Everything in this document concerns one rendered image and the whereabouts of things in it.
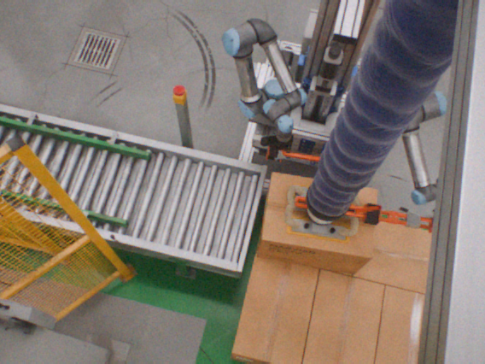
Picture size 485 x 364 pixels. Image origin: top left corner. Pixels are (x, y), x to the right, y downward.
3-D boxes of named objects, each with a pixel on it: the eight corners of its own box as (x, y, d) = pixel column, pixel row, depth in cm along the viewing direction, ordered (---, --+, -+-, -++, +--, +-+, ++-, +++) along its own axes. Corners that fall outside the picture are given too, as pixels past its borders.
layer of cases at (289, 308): (230, 356, 338) (231, 353, 301) (265, 212, 374) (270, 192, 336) (417, 405, 330) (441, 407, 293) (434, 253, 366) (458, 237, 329)
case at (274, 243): (256, 257, 321) (261, 239, 283) (266, 196, 335) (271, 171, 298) (355, 273, 319) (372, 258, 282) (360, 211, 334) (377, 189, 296)
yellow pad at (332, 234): (285, 233, 285) (287, 231, 281) (288, 216, 289) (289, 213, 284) (348, 244, 284) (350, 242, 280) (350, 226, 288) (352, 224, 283)
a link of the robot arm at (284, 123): (288, 110, 257) (297, 123, 255) (285, 121, 268) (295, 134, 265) (274, 118, 256) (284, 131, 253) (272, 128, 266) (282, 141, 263)
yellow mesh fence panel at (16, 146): (27, 354, 349) (-226, 309, 153) (20, 342, 351) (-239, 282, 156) (137, 273, 370) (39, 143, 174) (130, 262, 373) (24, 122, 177)
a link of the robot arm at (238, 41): (272, 112, 287) (257, 26, 246) (249, 125, 284) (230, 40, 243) (260, 101, 294) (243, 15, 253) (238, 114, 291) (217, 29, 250)
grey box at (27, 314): (7, 317, 215) (-27, 307, 187) (12, 304, 217) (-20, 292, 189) (53, 329, 214) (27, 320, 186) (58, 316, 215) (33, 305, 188)
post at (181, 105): (184, 164, 401) (172, 96, 308) (187, 156, 403) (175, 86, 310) (193, 167, 400) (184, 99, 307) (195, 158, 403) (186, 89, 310)
